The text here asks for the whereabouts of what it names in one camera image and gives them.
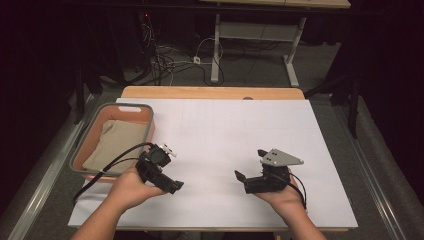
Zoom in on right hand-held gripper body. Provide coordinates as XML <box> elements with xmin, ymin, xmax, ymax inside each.
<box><xmin>244</xmin><ymin>148</ymin><xmax>305</xmax><ymax>195</ymax></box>

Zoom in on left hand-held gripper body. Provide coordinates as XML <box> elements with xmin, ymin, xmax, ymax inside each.
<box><xmin>134</xmin><ymin>142</ymin><xmax>178</xmax><ymax>186</ymax></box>

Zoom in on beige pants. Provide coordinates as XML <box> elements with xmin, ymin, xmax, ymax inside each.
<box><xmin>82</xmin><ymin>119</ymin><xmax>150</xmax><ymax>174</ymax></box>

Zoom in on orange basket with grey rim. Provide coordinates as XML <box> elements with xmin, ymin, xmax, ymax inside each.
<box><xmin>68</xmin><ymin>102</ymin><xmax>156</xmax><ymax>185</ymax></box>

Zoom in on person's right hand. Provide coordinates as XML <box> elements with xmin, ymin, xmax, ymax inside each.
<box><xmin>254</xmin><ymin>169</ymin><xmax>305</xmax><ymax>215</ymax></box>

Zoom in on person's left hand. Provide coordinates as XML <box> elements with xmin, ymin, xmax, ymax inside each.
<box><xmin>106</xmin><ymin>166</ymin><xmax>168</xmax><ymax>210</ymax></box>

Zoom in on white board table cover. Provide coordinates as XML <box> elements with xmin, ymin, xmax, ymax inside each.
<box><xmin>67</xmin><ymin>97</ymin><xmax>359</xmax><ymax>231</ymax></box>

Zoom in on wooden table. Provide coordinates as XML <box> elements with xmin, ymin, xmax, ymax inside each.
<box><xmin>120</xmin><ymin>85</ymin><xmax>306</xmax><ymax>101</ymax></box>

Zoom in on black stand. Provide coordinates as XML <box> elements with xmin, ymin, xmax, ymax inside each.
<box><xmin>73</xmin><ymin>63</ymin><xmax>104</xmax><ymax>125</ymax></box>
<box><xmin>303</xmin><ymin>71</ymin><xmax>363</xmax><ymax>139</ymax></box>

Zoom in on white-legged wooden desk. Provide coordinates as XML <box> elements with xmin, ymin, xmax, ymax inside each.
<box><xmin>199</xmin><ymin>0</ymin><xmax>353</xmax><ymax>88</ymax></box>

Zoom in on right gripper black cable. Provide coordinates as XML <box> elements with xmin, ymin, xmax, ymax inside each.
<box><xmin>281</xmin><ymin>171</ymin><xmax>308</xmax><ymax>211</ymax></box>

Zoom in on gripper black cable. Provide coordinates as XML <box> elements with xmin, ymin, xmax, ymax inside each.
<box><xmin>281</xmin><ymin>171</ymin><xmax>308</xmax><ymax>211</ymax></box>
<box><xmin>72</xmin><ymin>141</ymin><xmax>156</xmax><ymax>205</ymax></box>

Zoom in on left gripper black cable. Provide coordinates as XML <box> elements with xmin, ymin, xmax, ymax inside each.
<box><xmin>72</xmin><ymin>141</ymin><xmax>156</xmax><ymax>205</ymax></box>

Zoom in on tangle of floor cables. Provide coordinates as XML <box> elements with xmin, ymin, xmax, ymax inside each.
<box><xmin>138</xmin><ymin>13</ymin><xmax>228</xmax><ymax>87</ymax></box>

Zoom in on metal floor rail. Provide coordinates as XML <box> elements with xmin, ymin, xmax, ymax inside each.
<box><xmin>333</xmin><ymin>103</ymin><xmax>408</xmax><ymax>240</ymax></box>
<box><xmin>6</xmin><ymin>94</ymin><xmax>96</xmax><ymax>240</ymax></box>

